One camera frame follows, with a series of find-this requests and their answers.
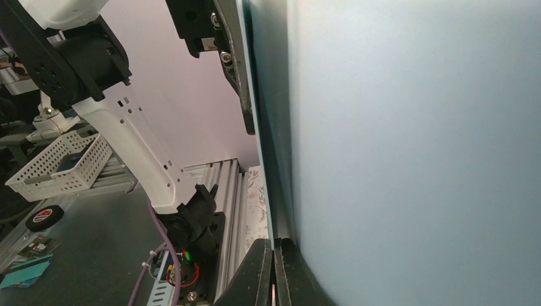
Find black tape roll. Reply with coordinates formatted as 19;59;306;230
25;205;64;233

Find white perforated basket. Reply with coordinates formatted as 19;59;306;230
5;131;112;202

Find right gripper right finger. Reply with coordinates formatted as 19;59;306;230
274;238;336;306

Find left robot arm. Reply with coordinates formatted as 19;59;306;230
1;1;219;258

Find aluminium rail frame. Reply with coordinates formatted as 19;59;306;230
145;158;250;306

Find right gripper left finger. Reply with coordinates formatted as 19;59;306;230
214;238;274;306

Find floral table mat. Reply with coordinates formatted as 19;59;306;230
245;166;269;252

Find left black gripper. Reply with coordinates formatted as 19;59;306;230
166;0;255;135

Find teal cards on table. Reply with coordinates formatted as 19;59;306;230
1;254;53;289

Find brown leather card holder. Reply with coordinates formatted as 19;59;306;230
242;1;540;305

